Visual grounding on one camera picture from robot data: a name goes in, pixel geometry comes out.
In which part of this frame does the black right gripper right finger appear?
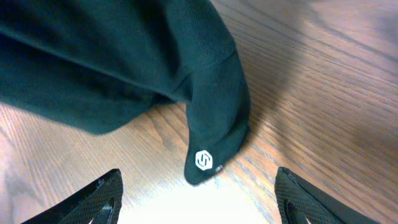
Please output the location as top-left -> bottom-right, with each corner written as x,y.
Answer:
275,167 -> 377,224

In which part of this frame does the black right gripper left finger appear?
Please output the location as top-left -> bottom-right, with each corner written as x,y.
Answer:
23,169 -> 123,224

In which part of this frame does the black polo shirt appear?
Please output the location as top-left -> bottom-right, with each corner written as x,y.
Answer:
1,0 -> 250,185

